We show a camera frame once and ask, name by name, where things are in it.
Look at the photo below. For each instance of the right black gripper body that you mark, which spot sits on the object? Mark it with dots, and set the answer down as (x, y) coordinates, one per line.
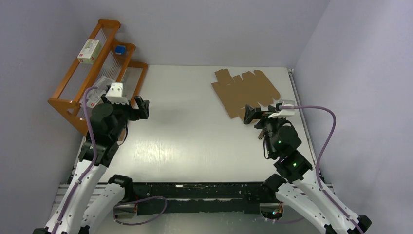
(268, 125)

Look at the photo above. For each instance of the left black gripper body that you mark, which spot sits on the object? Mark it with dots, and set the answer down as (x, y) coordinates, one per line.
(126, 112)

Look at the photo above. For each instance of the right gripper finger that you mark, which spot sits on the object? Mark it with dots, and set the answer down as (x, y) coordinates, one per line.
(250, 115)
(254, 110)

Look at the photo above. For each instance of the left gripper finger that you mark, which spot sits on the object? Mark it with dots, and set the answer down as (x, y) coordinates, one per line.
(142, 114)
(142, 104)

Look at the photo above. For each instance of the brown cardboard box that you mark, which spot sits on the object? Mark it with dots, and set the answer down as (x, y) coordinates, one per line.
(250, 88)

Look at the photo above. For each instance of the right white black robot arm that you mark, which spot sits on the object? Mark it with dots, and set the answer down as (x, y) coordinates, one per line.
(297, 183)

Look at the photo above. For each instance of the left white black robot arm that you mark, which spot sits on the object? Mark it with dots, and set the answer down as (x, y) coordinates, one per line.
(76, 214)

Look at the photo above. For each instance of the white green carton box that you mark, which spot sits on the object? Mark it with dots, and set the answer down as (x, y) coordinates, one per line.
(90, 51)

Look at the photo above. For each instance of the clear plastic bag package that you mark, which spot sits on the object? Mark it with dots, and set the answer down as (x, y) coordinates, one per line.
(94, 96)

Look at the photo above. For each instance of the orange wooden rack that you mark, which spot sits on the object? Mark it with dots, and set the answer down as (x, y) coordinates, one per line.
(108, 64)

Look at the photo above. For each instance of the blue round object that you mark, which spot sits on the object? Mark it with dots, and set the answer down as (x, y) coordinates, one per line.
(120, 49)

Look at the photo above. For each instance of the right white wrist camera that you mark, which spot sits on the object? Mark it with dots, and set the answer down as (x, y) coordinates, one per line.
(282, 109)

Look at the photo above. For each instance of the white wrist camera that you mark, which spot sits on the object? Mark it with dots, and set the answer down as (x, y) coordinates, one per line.
(282, 109)
(115, 94)

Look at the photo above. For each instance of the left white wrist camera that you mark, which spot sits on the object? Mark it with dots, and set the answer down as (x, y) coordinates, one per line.
(115, 94)

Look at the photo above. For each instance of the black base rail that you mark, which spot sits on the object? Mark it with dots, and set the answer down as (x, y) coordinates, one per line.
(186, 198)

